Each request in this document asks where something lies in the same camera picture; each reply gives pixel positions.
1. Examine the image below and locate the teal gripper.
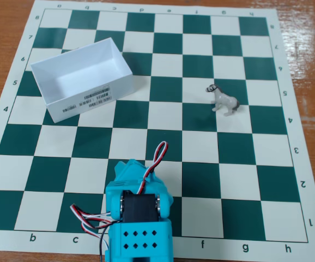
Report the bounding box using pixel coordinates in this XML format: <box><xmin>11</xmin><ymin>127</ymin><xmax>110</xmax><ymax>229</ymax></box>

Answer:
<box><xmin>113</xmin><ymin>159</ymin><xmax>174</xmax><ymax>206</ymax></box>

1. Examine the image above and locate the white cardboard box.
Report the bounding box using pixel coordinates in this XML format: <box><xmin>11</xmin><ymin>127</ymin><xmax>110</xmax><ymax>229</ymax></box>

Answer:
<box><xmin>30</xmin><ymin>38</ymin><xmax>135</xmax><ymax>124</ymax></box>

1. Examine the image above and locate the green and white chessboard mat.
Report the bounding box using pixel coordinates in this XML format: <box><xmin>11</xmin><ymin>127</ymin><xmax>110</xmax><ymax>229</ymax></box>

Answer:
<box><xmin>0</xmin><ymin>0</ymin><xmax>315</xmax><ymax>262</ymax></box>

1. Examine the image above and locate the looped red white black cable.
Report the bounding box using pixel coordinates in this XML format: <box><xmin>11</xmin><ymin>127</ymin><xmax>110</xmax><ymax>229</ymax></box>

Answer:
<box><xmin>135</xmin><ymin>140</ymin><xmax>169</xmax><ymax>195</ymax></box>

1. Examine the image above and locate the red white black servo cable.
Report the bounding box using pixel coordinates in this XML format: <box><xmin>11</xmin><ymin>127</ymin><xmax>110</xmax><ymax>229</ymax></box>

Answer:
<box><xmin>80</xmin><ymin>218</ymin><xmax>113</xmax><ymax>262</ymax></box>
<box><xmin>70</xmin><ymin>203</ymin><xmax>115</xmax><ymax>219</ymax></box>

